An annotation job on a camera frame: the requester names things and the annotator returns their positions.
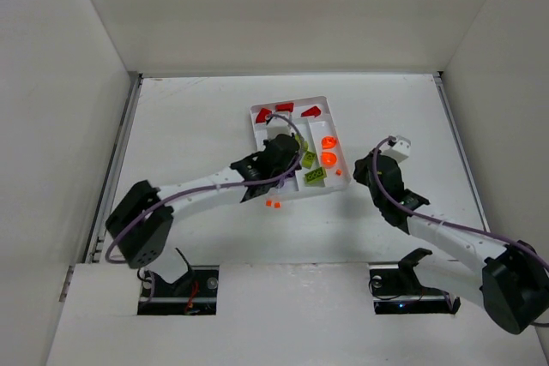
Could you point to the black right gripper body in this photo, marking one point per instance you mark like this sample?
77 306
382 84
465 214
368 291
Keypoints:
365 170

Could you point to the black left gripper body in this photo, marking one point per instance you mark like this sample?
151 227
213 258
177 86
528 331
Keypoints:
287 148

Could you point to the lime green small lego brick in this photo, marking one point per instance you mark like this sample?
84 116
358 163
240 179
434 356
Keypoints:
302 142

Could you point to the red square lego brick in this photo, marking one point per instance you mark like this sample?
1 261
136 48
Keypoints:
285 107

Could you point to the small red lego brick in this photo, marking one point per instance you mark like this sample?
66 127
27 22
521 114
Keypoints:
313 111

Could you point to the small orange lego pieces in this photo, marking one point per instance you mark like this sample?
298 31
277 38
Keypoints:
298 188

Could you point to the red flower lego brick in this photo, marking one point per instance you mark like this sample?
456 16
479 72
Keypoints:
263 115

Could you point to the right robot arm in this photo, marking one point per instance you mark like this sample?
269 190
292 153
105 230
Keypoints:
507 279

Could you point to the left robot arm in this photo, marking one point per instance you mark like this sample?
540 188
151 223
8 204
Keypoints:
141 222

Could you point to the lime lego under purple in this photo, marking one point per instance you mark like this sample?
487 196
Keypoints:
308 159

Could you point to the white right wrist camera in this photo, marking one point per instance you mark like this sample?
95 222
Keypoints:
398 149

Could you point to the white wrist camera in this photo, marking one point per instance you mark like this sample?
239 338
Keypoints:
398 149
278 123

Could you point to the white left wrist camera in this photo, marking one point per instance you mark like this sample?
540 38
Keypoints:
278 123

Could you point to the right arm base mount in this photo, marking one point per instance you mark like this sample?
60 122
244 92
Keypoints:
396 290

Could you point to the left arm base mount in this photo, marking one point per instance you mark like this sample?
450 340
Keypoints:
194 293

